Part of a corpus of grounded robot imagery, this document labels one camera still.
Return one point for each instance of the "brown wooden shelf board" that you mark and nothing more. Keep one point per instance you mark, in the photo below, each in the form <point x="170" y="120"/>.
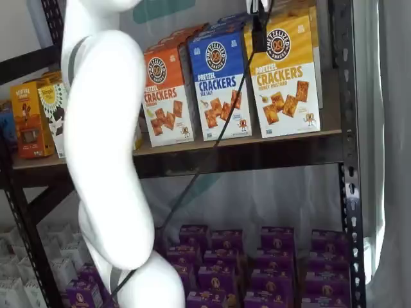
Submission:
<point x="257" y="140"/>

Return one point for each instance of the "white plastic curtain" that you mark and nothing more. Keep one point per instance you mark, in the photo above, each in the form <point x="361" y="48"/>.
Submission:
<point x="395" y="160"/>

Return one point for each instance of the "yellow white snack bar box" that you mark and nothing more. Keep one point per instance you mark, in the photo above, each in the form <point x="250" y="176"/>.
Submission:
<point x="138" y="138"/>

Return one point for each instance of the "white box with dark pieces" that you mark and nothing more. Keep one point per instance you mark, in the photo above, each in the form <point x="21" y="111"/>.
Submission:
<point x="54" y="112"/>

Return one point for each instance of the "blue white pretzel crackers box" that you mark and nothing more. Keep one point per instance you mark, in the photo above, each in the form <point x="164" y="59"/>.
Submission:
<point x="218" y="64"/>

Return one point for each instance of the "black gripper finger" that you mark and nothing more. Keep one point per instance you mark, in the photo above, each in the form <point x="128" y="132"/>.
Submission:
<point x="260" y="32"/>

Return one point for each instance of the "white carton box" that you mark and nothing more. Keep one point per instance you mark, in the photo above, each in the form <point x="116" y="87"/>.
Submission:
<point x="13" y="293"/>
<point x="36" y="293"/>
<point x="27" y="268"/>
<point x="8" y="267"/>
<point x="63" y="271"/>
<point x="72" y="250"/>

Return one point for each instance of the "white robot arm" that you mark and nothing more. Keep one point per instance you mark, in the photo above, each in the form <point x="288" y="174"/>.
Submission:
<point x="106" y="128"/>

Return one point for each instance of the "yellow white pretzel crackers box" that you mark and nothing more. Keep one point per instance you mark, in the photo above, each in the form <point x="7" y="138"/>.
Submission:
<point x="285" y="102"/>

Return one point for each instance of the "black metal shelving rack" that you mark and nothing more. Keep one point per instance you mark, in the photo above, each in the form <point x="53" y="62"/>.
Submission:
<point x="348" y="96"/>

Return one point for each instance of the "orange white pretzel crackers box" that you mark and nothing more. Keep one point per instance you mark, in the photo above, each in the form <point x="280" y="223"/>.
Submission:
<point x="167" y="128"/>

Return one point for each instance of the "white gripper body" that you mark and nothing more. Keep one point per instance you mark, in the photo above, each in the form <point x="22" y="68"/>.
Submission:
<point x="257" y="4"/>

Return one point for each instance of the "tall orange snack box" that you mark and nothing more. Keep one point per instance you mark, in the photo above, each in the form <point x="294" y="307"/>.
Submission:
<point x="29" y="128"/>

